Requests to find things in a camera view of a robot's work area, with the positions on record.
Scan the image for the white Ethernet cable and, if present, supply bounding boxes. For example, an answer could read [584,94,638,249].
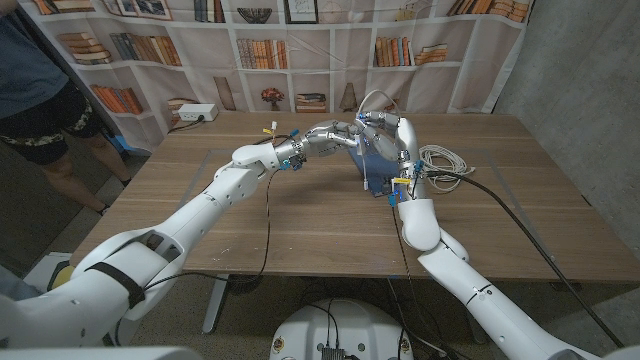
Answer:
[357,88,476,195]

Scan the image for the black power strip cord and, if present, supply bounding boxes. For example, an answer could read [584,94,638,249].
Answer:
[166,114,206,135]

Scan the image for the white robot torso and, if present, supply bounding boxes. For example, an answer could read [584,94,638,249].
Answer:
[268,298,415,360]

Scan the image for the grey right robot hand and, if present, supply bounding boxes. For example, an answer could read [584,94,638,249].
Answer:
[355,110,427,203]

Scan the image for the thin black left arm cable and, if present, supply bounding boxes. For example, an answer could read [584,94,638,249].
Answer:
[114,167,281,346]

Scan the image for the seated person in jeans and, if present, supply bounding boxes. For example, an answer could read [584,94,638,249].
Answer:
[0,262,76,301]

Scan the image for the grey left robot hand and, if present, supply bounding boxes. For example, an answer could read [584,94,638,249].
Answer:
[273,119,370,172]

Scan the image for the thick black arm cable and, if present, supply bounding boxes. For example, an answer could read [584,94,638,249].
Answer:
[257,132,296,147]
[424,168,626,349]

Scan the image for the blue book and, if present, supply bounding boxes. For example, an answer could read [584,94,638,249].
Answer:
[349,147,401,199]

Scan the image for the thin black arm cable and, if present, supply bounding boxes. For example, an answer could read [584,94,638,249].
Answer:
[389,202,454,360]
[114,167,281,346]

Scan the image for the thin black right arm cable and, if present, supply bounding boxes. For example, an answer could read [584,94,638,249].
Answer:
[389,202,454,360]

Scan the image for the white power strip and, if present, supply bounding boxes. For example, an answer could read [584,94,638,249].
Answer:
[177,102,220,123]

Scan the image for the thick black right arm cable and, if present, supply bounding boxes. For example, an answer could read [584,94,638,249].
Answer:
[424,168,626,349]

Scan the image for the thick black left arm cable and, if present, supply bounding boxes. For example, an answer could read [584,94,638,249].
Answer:
[257,132,296,147]

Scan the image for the standing person in dark shorts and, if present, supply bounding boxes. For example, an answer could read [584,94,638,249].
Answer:
[0,0,134,216]

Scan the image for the grey table leg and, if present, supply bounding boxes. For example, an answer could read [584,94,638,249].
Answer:
[202,273,230,335]

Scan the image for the black torso cable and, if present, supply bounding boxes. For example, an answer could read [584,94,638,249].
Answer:
[299,298,342,349]

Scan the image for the printed bookshelf backdrop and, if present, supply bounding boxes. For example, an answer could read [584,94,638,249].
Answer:
[17,0,534,154]

